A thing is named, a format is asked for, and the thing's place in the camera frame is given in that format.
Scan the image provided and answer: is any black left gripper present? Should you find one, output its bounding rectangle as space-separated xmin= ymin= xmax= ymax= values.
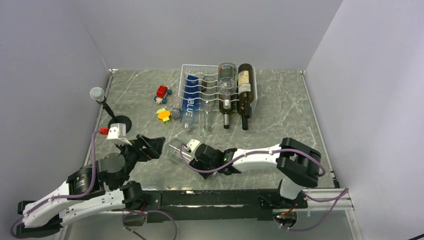
xmin=114 ymin=133 xmax=166 ymax=189

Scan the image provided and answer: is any clear round glass bottle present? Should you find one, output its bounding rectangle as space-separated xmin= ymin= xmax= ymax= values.
xmin=217 ymin=62 xmax=237 ymax=110
xmin=163 ymin=138 xmax=193 ymax=165

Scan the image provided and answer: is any blue square water bottle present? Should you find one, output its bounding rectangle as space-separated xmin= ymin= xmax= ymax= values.
xmin=181 ymin=75 xmax=200 ymax=130

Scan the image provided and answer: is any dark green wine bottle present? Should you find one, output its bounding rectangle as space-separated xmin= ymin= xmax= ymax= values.
xmin=219 ymin=99 xmax=234 ymax=129
xmin=237 ymin=104 xmax=252 ymax=131

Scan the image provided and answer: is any clear glass wine bottle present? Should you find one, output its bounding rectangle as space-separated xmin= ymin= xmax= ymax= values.
xmin=201 ymin=75 xmax=218 ymax=132

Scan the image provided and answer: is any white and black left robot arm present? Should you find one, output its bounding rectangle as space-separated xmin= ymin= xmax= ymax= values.
xmin=10 ymin=128 xmax=166 ymax=239

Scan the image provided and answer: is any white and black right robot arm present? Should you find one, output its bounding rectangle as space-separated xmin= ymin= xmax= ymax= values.
xmin=179 ymin=137 xmax=326 ymax=208

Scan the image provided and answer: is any colourful toy block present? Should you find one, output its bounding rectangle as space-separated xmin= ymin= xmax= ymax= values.
xmin=156 ymin=108 xmax=171 ymax=125

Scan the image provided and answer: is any red toy block car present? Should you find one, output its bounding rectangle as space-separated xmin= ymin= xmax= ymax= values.
xmin=154 ymin=85 xmax=173 ymax=104

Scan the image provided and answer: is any grey microphone on stand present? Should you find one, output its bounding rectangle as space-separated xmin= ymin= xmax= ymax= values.
xmin=89 ymin=87 xmax=132 ymax=133

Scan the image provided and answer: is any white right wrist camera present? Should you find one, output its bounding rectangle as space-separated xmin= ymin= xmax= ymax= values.
xmin=185 ymin=139 xmax=202 ymax=154

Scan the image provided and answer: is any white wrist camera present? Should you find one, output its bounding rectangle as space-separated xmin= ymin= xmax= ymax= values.
xmin=185 ymin=139 xmax=202 ymax=154
xmin=106 ymin=123 xmax=132 ymax=146

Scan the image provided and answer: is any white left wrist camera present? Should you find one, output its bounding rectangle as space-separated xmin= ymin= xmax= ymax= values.
xmin=106 ymin=123 xmax=132 ymax=146

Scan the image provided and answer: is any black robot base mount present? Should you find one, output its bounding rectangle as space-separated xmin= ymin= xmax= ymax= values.
xmin=110 ymin=185 xmax=309 ymax=223

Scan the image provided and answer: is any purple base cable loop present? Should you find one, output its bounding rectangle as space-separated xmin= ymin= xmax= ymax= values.
xmin=121 ymin=209 xmax=178 ymax=240

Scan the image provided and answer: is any white wire wine rack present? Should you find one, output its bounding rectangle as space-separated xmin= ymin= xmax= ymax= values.
xmin=178 ymin=64 xmax=259 ymax=117

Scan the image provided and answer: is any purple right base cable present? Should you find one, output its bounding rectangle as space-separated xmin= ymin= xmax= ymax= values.
xmin=273 ymin=187 xmax=350 ymax=233

